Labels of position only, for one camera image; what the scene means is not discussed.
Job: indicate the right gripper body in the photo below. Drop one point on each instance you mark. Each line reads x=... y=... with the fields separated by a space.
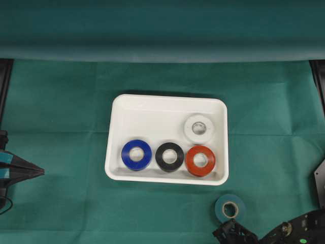
x=233 y=232

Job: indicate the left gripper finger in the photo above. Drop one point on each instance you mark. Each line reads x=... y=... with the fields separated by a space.
x=12 y=161
x=10 y=176

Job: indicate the green tape roll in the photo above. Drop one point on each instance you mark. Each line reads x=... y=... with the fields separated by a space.
x=229 y=206

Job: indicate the orange tape roll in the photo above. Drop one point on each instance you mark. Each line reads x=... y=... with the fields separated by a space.
x=200 y=160

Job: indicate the black tape roll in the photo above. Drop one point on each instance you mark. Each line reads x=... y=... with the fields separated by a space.
x=169 y=157

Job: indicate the white tape roll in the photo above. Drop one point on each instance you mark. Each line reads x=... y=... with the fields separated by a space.
x=199 y=129

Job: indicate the blue tape roll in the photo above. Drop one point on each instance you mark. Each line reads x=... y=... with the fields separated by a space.
x=136 y=155

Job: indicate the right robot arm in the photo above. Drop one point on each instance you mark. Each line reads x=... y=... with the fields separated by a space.
x=307 y=228

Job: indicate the white plastic tray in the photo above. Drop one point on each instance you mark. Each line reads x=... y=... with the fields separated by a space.
x=160 y=119

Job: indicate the green backdrop curtain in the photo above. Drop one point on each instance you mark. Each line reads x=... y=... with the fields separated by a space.
x=163 y=31

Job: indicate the black table frame rail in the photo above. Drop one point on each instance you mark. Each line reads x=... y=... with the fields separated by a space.
x=318 y=72

